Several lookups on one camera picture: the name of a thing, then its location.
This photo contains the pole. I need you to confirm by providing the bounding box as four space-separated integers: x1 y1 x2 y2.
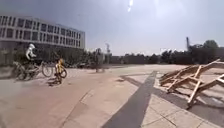
105 42 111 56
185 36 192 52

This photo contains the beige stone paved plaza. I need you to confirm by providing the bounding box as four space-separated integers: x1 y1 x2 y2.
0 63 224 128

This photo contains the yellow bicycle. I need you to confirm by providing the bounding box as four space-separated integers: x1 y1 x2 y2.
53 58 69 84

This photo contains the white building with window rows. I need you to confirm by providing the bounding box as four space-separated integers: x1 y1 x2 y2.
0 13 86 52

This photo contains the dark bicycle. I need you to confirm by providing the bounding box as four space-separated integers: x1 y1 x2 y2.
11 59 54 82

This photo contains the wooden beam frame structure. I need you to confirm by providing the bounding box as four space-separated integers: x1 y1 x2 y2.
159 58 224 109

